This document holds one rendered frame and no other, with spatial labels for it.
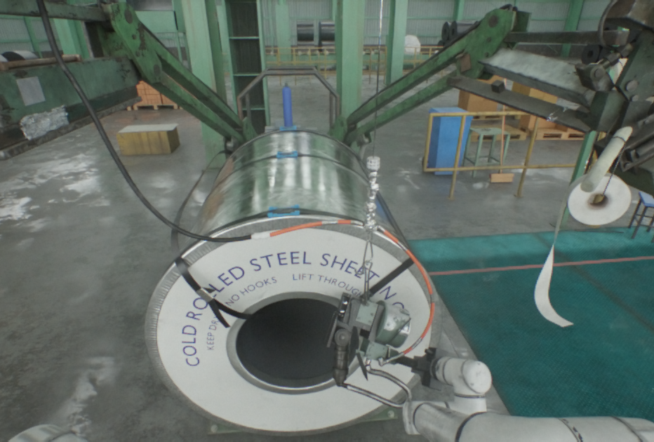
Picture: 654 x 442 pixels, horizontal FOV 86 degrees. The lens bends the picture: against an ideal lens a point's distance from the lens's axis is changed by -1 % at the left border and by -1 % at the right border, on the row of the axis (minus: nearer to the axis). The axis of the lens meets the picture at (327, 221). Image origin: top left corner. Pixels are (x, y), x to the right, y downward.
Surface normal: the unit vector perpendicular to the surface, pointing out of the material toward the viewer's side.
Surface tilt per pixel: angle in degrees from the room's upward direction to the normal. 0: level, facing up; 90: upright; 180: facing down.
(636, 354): 0
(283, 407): 90
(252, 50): 90
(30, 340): 0
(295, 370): 6
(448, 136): 93
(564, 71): 50
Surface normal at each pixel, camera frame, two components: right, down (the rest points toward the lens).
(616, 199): -0.34, 0.43
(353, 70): 0.08, 0.45
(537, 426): -0.15, -0.98
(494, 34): -0.89, 0.21
